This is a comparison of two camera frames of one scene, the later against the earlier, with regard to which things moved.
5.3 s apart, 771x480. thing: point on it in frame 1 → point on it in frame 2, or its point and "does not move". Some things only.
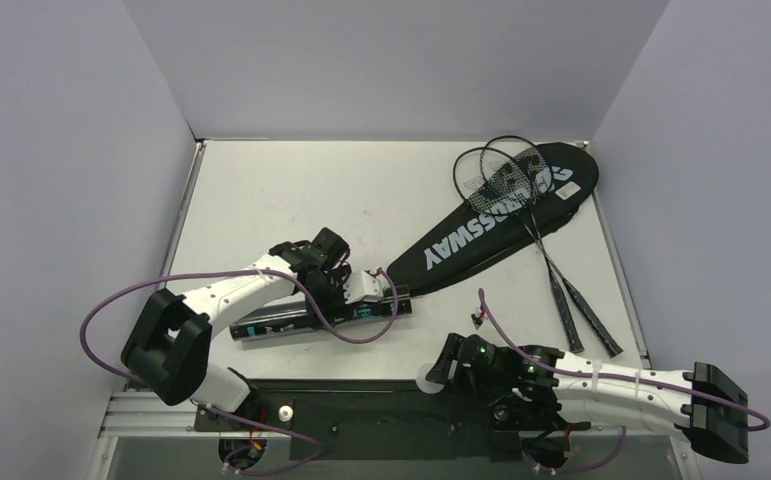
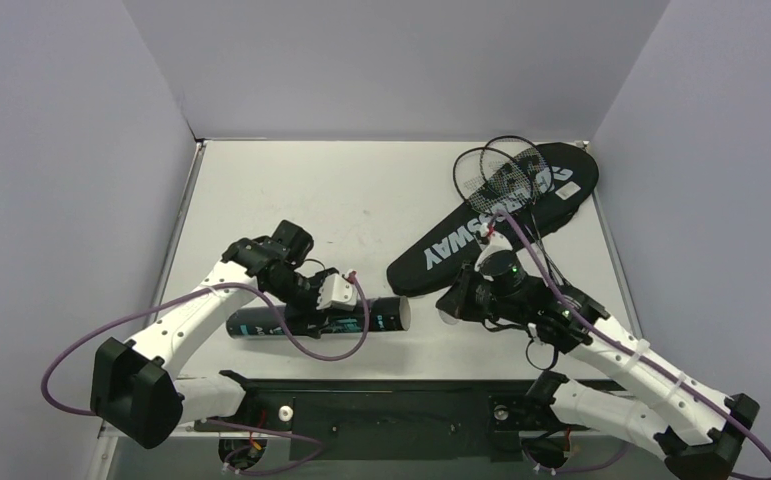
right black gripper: x=455 y=361 → x=467 y=299
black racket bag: x=532 y=198 does not move
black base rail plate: x=372 y=420 does not move
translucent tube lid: x=424 y=385 → x=447 y=319
